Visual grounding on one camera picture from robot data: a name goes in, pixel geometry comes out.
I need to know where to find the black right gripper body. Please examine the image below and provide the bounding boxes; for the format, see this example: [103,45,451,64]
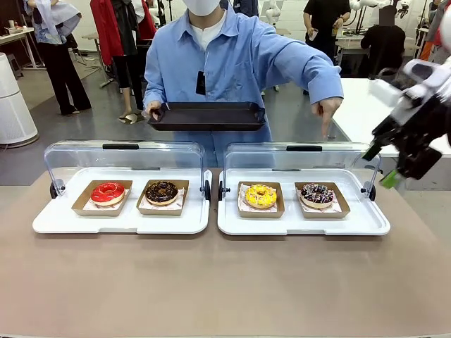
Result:
[387,96,451,180]

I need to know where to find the chocolate sprinkle donut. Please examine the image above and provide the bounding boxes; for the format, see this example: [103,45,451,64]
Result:
[295,181,351,219]

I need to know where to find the dark donut with purple sprinkles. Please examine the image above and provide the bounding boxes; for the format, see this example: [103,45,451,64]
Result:
[299,182,335,208]

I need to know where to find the black serving tray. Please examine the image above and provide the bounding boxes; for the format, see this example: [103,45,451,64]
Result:
[147,101,267,132]

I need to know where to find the red glazed donut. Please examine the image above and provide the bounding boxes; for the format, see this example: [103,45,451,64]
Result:
[71,180,134,217]
[90,182,126,207]

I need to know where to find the person's left forearm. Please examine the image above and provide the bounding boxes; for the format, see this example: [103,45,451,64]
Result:
[274,45,345,106]

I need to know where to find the person's right forearm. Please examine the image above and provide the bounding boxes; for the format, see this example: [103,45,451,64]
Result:
[143,68,171,106]

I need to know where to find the seated person in black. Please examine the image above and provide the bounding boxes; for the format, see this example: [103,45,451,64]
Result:
[360,5,406,79]

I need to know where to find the yellow glazed donut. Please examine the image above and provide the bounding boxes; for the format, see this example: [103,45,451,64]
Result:
[237,181,285,218]
[245,183,278,210]

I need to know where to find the person in blue shirt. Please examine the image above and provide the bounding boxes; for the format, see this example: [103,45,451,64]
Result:
[143,0,345,168]

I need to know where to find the chocolate glazed donut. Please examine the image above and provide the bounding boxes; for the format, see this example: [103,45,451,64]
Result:
[144,180,180,206]

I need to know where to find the person's left hand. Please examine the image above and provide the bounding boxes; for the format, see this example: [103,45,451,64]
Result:
[311,96,343,140]

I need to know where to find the person's right hand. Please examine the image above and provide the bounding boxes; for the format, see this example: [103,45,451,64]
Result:
[144,101,166,123]

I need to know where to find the large white table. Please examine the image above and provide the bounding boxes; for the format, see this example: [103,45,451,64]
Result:
[330,77,451,158]

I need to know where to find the white display case base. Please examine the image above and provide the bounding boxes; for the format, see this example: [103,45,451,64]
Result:
[32,167,211,235]
[217,168,391,236]

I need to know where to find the clear display case lid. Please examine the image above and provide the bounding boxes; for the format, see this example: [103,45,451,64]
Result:
[218,142,382,202]
[44,140,211,202]

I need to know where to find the bystander in red vest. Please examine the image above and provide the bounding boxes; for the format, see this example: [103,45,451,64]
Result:
[419,0,451,66]

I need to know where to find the long grey background table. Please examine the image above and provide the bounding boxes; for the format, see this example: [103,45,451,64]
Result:
[334,35,424,77]

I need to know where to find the man in black t-shirt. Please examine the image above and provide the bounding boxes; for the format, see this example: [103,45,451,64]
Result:
[302,0,352,96]

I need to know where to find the white background robot arms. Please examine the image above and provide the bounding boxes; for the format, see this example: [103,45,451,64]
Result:
[350,0,412,18]

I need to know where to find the small white background robot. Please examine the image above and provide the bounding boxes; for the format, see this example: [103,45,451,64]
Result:
[264,0,283,25]

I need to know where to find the white face mask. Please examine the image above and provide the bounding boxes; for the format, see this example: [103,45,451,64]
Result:
[185,0,221,17]

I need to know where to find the small grey folding table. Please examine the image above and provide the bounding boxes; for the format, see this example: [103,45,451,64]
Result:
[81,32,116,89]

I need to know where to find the bystander in pale blue blouse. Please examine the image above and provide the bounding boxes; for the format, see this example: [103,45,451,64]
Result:
[24,0,92,116]

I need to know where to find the white air purifier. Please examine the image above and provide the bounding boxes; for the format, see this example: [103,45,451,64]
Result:
[0,52,39,145]

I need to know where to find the white background desk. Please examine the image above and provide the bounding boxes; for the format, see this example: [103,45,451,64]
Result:
[0,27,36,71]

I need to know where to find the silver mannequin base plate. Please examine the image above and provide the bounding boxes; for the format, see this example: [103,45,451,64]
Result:
[118,112,144,125]

